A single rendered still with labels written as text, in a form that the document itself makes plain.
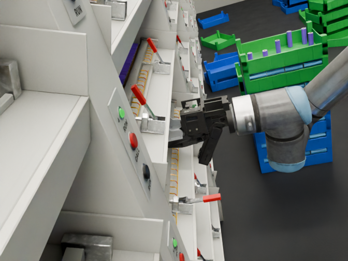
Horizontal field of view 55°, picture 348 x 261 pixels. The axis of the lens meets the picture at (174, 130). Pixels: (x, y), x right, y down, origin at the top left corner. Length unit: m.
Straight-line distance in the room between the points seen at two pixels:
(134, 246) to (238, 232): 0.97
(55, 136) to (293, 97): 0.61
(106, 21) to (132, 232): 0.22
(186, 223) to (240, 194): 0.81
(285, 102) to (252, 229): 0.68
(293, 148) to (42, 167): 0.69
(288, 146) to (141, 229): 0.52
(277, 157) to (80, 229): 0.57
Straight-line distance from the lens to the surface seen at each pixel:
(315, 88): 0.89
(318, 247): 1.27
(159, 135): 0.57
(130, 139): 0.34
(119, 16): 0.51
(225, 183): 1.53
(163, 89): 0.73
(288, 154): 0.83
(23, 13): 0.27
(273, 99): 0.76
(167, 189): 0.70
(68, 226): 0.38
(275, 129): 0.79
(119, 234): 0.37
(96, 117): 0.29
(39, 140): 0.23
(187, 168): 0.80
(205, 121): 0.76
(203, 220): 0.94
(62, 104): 0.27
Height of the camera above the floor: 1.00
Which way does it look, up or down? 30 degrees down
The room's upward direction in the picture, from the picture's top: 18 degrees counter-clockwise
